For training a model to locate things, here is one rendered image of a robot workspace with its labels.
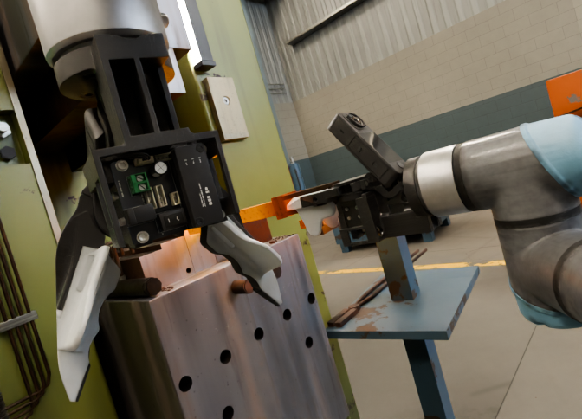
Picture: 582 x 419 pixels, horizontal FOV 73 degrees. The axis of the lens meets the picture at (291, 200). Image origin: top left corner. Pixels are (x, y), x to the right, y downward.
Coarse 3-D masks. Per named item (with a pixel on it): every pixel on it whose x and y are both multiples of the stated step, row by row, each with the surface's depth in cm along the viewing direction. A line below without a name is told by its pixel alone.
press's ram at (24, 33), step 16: (0, 0) 69; (16, 0) 64; (160, 0) 80; (176, 0) 83; (0, 16) 71; (16, 16) 66; (32, 16) 62; (176, 16) 83; (0, 32) 72; (16, 32) 67; (32, 32) 63; (176, 32) 82; (16, 48) 69; (32, 48) 65; (176, 48) 82; (16, 64) 71; (32, 64) 70; (16, 80) 75; (32, 80) 77
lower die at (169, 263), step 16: (160, 240) 81; (176, 240) 73; (192, 240) 76; (128, 256) 77; (144, 256) 68; (160, 256) 71; (176, 256) 73; (192, 256) 75; (208, 256) 78; (128, 272) 72; (144, 272) 68; (160, 272) 70; (176, 272) 72; (192, 272) 75
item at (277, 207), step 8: (328, 184) 52; (288, 192) 60; (296, 192) 56; (304, 192) 55; (312, 192) 54; (272, 200) 58; (280, 200) 58; (288, 200) 58; (248, 208) 64; (256, 208) 62; (264, 208) 61; (272, 208) 60; (280, 208) 58; (248, 216) 64; (256, 216) 63; (264, 216) 61; (280, 216) 58; (192, 232) 75
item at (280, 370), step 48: (288, 240) 87; (192, 288) 67; (96, 336) 80; (144, 336) 65; (192, 336) 66; (240, 336) 73; (288, 336) 82; (144, 384) 70; (192, 384) 64; (240, 384) 71; (288, 384) 79; (336, 384) 90
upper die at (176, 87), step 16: (176, 64) 80; (48, 80) 75; (176, 80) 80; (32, 96) 82; (48, 96) 77; (64, 96) 72; (176, 96) 82; (32, 112) 84; (48, 112) 79; (64, 112) 74; (80, 112) 74; (32, 128) 86; (48, 128) 80; (64, 128) 81; (80, 128) 85; (48, 144) 90; (64, 144) 94
